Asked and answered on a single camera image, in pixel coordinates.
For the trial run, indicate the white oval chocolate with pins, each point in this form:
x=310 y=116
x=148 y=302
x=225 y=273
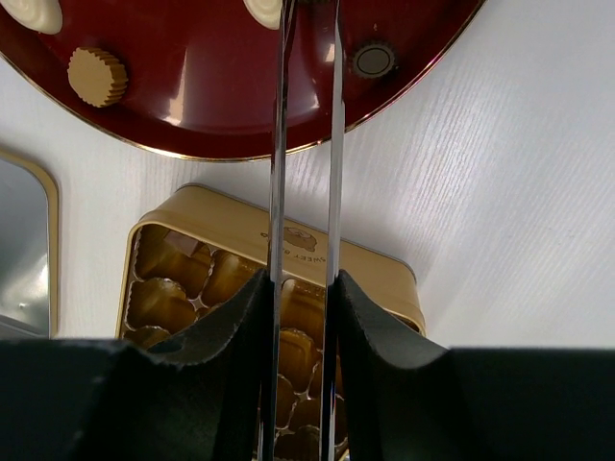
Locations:
x=42 y=16
x=267 y=13

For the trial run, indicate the dark round fluted chocolate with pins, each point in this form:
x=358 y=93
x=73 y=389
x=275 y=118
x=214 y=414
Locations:
x=373 y=59

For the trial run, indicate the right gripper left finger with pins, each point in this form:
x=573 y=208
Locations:
x=193 y=396

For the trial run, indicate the silver square box lid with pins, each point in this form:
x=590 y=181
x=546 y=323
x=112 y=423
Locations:
x=30 y=249

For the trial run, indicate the tan round fluted chocolate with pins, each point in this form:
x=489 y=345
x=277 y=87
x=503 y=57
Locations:
x=97 y=77

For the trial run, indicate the metal tongs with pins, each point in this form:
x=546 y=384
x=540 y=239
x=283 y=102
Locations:
x=268 y=403

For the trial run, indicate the gold chocolate box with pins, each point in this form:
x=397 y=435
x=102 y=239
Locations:
x=194 y=252

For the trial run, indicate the round red plate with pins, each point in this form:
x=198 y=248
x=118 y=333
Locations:
x=202 y=74

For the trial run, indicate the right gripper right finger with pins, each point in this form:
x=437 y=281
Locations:
x=408 y=398

